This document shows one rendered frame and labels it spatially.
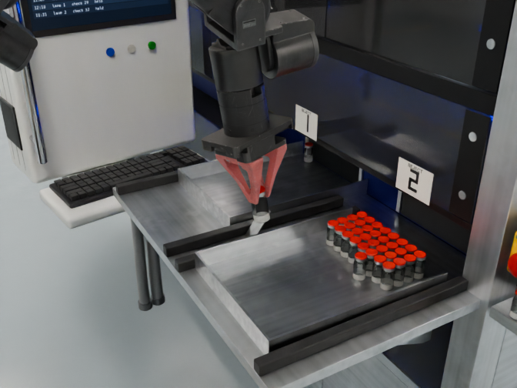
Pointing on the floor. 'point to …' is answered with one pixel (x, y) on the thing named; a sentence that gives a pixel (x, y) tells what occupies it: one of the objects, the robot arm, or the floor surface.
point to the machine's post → (489, 242)
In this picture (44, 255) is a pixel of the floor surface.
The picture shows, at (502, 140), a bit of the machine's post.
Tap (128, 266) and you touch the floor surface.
